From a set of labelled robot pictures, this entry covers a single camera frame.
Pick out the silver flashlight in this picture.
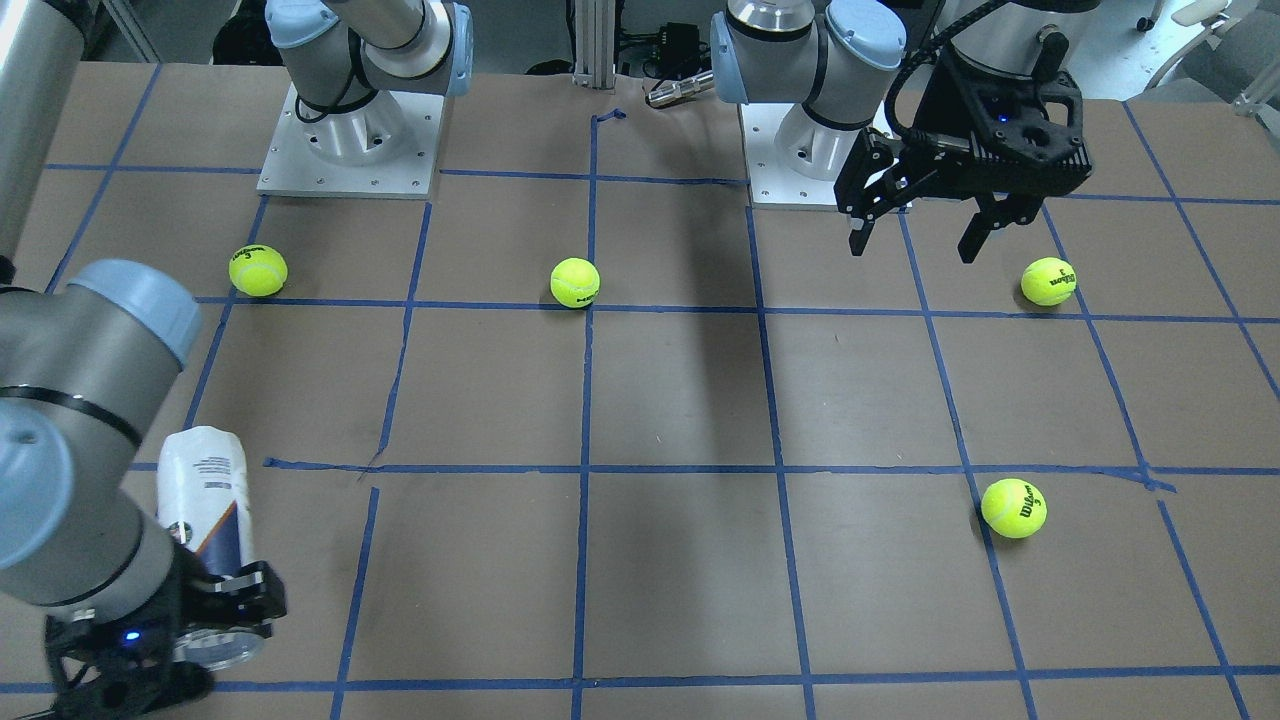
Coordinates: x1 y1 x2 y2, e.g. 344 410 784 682
644 70 716 109

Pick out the tennis ball near base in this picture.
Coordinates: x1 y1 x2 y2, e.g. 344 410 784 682
1019 258 1078 307

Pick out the clear tennis ball can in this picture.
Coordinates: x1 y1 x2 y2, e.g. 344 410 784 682
156 427 271 673

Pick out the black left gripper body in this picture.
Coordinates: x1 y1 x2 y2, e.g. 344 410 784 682
835 129 1094 217

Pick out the aluminium frame post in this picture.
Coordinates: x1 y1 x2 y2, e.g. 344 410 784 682
570 0 618 94

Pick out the tennis ball near table centre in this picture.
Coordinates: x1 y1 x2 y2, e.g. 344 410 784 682
980 478 1048 539

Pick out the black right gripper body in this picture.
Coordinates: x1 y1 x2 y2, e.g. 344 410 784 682
42 575 215 719

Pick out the tennis ball far end row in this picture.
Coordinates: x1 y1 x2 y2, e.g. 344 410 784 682
228 243 289 297

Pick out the tennis ball middle of row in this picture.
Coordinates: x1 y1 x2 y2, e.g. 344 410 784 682
549 258 602 309

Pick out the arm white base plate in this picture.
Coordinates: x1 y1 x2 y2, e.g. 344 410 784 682
739 102 858 211
257 87 445 200

